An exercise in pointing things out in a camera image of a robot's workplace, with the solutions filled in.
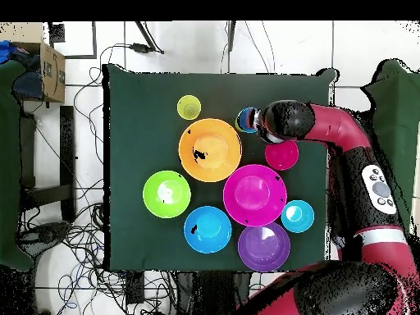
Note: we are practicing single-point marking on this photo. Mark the blue bowl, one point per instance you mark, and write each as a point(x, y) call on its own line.
point(213, 229)

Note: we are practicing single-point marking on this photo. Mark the yellow cup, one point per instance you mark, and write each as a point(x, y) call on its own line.
point(188, 107)

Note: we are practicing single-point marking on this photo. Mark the black pedestal foot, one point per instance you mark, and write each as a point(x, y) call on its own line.
point(42, 236)

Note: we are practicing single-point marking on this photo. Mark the small cyan bowl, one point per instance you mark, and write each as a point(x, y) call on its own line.
point(302, 223)

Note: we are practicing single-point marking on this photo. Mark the green bowl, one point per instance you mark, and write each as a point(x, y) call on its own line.
point(152, 197)

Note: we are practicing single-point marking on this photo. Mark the black power strip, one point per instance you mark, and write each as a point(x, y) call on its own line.
point(135, 288)

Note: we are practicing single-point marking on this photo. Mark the black tripod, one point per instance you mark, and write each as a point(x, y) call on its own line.
point(231, 32)

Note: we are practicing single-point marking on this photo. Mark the large orange bowl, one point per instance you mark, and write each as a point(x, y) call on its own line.
point(223, 157)

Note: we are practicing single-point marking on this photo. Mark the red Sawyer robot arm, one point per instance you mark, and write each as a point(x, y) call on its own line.
point(338, 128)

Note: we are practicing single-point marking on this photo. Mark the black power adapter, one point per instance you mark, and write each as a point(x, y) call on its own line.
point(141, 48)

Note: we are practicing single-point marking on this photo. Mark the dark green table cloth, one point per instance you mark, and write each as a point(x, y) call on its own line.
point(137, 98)

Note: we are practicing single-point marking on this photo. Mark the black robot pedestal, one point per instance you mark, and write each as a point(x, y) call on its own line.
point(213, 295)

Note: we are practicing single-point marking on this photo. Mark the blue cup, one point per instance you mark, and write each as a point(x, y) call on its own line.
point(244, 121)

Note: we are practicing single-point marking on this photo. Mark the black metal frame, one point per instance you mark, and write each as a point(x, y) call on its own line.
point(67, 147)

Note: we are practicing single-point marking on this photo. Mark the small red bowl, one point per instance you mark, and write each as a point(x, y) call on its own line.
point(282, 157)

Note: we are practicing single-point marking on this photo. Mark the dark blue bag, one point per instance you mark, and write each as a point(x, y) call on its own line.
point(28, 85)

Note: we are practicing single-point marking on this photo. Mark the purple bowl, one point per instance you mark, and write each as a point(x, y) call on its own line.
point(262, 252)

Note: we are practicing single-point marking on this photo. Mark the green cloth covered table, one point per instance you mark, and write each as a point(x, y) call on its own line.
point(8, 164)
point(400, 108)

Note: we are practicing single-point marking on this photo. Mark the large magenta bowl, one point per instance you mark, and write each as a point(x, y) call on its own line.
point(255, 210)

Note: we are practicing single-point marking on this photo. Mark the blue cloth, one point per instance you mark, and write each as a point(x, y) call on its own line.
point(5, 51)

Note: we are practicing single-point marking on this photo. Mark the cardboard box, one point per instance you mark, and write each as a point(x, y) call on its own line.
point(52, 72)

